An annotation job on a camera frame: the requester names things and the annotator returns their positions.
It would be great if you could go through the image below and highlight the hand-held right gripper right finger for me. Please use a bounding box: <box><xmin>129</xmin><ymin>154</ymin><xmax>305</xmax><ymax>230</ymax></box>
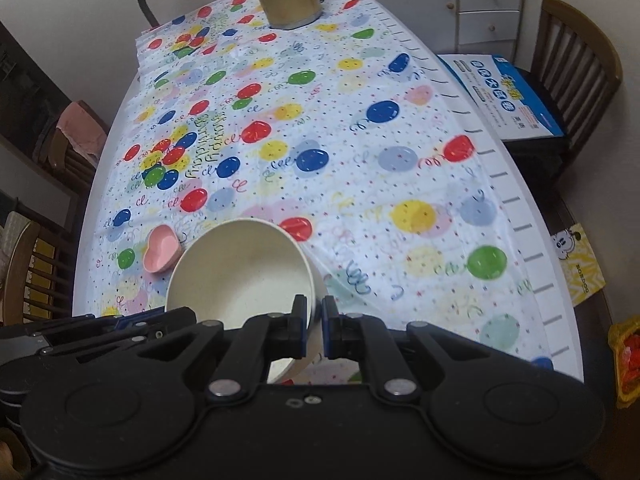
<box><xmin>321</xmin><ymin>295</ymin><xmax>494</xmax><ymax>403</ymax></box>

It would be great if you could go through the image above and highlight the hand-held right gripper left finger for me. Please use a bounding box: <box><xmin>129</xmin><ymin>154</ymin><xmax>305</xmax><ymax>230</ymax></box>
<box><xmin>137</xmin><ymin>294</ymin><xmax>308</xmax><ymax>403</ymax></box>

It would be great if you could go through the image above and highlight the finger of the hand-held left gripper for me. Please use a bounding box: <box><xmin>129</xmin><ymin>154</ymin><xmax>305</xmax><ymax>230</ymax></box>
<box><xmin>40</xmin><ymin>306</ymin><xmax>199</xmax><ymax>363</ymax></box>
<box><xmin>0</xmin><ymin>313</ymin><xmax>153</xmax><ymax>337</ymax></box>

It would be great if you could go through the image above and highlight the cream bowl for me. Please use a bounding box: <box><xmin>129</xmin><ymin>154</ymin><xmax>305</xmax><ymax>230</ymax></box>
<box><xmin>165</xmin><ymin>218</ymin><xmax>328</xmax><ymax>383</ymax></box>

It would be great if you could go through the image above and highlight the wooden chair with yellow cushion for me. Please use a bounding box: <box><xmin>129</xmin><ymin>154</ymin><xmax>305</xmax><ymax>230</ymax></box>
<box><xmin>0</xmin><ymin>205</ymin><xmax>78</xmax><ymax>326</ymax></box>

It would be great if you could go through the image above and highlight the pink heart-shaped dish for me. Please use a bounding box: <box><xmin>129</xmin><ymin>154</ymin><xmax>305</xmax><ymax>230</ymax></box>
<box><xmin>142</xmin><ymin>225</ymin><xmax>185</xmax><ymax>275</ymax></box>

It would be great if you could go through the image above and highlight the wooden chair with towel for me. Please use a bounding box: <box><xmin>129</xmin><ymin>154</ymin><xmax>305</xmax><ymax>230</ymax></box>
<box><xmin>32</xmin><ymin>100</ymin><xmax>111</xmax><ymax>183</ymax></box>

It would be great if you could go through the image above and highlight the balloon print tablecloth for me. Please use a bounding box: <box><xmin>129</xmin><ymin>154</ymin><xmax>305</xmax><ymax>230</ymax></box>
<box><xmin>72</xmin><ymin>0</ymin><xmax>586</xmax><ymax>386</ymax></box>

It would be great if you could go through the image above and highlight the pink towel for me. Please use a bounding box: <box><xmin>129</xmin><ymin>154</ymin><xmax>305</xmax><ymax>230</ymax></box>
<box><xmin>55</xmin><ymin>101</ymin><xmax>110</xmax><ymax>158</ymax></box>

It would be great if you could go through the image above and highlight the dark wooden cabinet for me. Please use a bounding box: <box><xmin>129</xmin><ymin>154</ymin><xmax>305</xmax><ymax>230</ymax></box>
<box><xmin>0</xmin><ymin>20</ymin><xmax>83</xmax><ymax>196</ymax></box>

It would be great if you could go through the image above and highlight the yellow cartoon bag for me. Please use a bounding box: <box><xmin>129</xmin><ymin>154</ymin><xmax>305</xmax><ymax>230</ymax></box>
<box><xmin>550</xmin><ymin>222</ymin><xmax>608</xmax><ymax>307</ymax></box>

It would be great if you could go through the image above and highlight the black seat cushion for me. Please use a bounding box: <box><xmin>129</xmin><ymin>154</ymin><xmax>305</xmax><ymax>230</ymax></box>
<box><xmin>502</xmin><ymin>132</ymin><xmax>571</xmax><ymax>188</ymax></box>

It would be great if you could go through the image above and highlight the blue and white flat box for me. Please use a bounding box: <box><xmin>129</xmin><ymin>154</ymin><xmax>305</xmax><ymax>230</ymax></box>
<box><xmin>439</xmin><ymin>52</ymin><xmax>567</xmax><ymax>142</ymax></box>

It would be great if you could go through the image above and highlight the yellow and red bag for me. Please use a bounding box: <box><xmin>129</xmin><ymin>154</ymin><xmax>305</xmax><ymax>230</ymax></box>
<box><xmin>607</xmin><ymin>316</ymin><xmax>640</xmax><ymax>409</ymax></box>

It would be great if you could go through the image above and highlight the white drawer cabinet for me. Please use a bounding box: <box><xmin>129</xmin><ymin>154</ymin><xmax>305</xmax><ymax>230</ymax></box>
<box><xmin>332</xmin><ymin>0</ymin><xmax>527</xmax><ymax>56</ymax></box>

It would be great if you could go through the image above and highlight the dark wooden slatted chair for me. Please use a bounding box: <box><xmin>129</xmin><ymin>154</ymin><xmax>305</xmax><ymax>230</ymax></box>
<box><xmin>512</xmin><ymin>0</ymin><xmax>624</xmax><ymax>166</ymax></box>

